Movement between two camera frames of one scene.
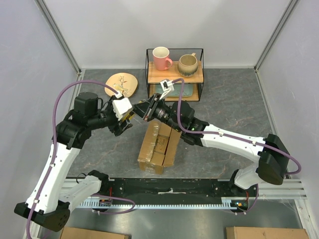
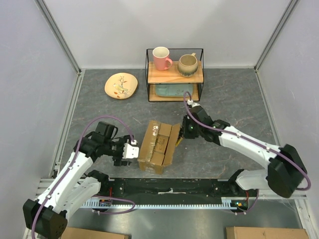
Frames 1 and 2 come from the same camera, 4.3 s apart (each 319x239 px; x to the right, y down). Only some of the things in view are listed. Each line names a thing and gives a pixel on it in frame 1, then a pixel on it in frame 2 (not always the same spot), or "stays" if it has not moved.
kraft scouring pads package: [161, 144] stays
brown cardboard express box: [160, 147] stays
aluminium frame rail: [59, 35] stays
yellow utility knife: [129, 117] -> [179, 140]
